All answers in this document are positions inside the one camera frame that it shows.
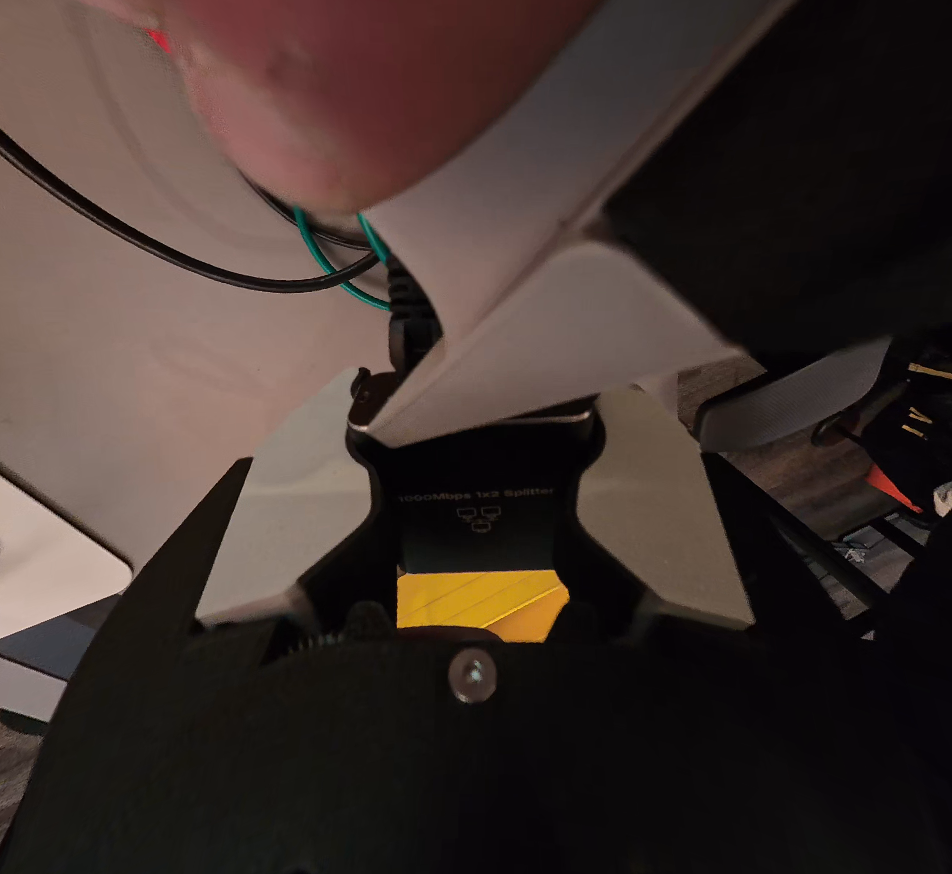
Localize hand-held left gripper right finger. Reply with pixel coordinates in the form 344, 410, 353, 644
552, 385, 757, 631

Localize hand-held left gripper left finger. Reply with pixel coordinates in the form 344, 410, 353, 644
193, 366, 404, 627

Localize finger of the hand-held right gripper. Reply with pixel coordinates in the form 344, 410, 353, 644
370, 240, 746, 448
363, 0, 873, 348

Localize black ethernet cable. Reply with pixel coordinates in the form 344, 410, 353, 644
0, 130, 443, 373

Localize black ethernet splitter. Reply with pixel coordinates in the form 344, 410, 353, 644
348, 368, 605, 577

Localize green ethernet cable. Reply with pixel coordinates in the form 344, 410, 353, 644
292, 206, 394, 313

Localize person's right hand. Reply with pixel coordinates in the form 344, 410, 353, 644
140, 0, 664, 214

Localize yellow plastic bin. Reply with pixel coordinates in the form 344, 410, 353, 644
396, 569, 570, 643

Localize white document stand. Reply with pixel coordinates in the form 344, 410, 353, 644
0, 476, 133, 640

